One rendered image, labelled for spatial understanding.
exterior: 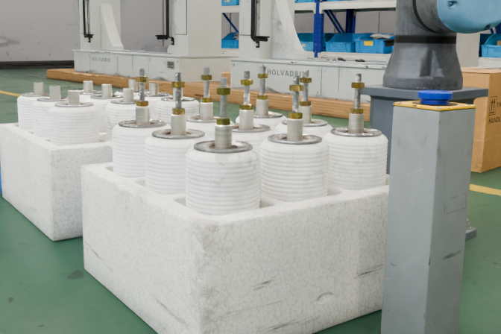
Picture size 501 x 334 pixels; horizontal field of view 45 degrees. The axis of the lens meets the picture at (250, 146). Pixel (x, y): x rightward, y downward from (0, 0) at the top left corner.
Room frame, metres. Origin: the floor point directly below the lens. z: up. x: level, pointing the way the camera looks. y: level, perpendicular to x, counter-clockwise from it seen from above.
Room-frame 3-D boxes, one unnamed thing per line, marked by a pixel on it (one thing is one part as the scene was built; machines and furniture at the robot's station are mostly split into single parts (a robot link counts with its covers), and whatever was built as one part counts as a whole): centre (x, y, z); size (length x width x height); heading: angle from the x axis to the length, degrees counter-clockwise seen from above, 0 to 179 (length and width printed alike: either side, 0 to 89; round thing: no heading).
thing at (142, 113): (0.95, 0.17, 0.26); 0.02 x 0.02 x 0.03
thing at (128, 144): (0.95, 0.17, 0.16); 0.10 x 0.10 x 0.18
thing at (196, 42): (4.94, 0.82, 0.45); 1.61 x 0.57 x 0.74; 42
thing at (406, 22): (1.18, -0.34, 0.47); 0.13 x 0.12 x 0.14; 10
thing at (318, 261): (0.92, 0.01, 0.09); 0.39 x 0.39 x 0.18; 36
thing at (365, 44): (6.40, -1.36, 0.36); 0.50 x 0.38 x 0.21; 133
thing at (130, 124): (0.95, 0.17, 0.25); 0.08 x 0.08 x 0.01
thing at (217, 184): (0.76, 0.03, 0.16); 0.10 x 0.10 x 0.18
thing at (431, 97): (0.73, -0.22, 0.32); 0.04 x 0.04 x 0.02
